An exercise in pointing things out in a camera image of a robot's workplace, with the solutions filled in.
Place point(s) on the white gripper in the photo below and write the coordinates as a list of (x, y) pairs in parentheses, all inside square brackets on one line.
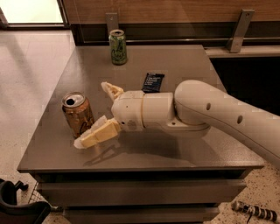
[(128, 109)]

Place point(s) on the orange soda can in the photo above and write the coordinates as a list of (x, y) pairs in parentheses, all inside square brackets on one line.
[(78, 113)]

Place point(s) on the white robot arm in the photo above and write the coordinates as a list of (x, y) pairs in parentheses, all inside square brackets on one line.
[(192, 109)]

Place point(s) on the green soda can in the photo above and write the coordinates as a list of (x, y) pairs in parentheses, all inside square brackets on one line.
[(117, 41)]

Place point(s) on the dark blue snack bar wrapper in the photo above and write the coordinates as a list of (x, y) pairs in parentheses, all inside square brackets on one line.
[(152, 82)]

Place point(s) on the grey drawer cabinet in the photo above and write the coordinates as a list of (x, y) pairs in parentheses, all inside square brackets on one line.
[(140, 177)]

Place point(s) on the black chair base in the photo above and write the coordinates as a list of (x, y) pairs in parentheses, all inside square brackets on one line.
[(13, 213)]

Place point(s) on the black white striped stick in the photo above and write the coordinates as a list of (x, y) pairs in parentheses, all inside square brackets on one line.
[(260, 213)]

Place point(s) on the left metal wall bracket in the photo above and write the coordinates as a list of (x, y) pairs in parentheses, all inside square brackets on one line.
[(112, 21)]

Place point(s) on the metal wall bracket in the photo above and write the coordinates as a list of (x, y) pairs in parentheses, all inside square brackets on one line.
[(234, 44), (112, 21)]

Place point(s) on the wire mesh basket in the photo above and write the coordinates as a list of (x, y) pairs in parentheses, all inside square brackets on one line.
[(35, 195)]

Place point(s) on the right metal wall bracket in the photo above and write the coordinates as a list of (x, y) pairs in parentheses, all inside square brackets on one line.
[(234, 44)]

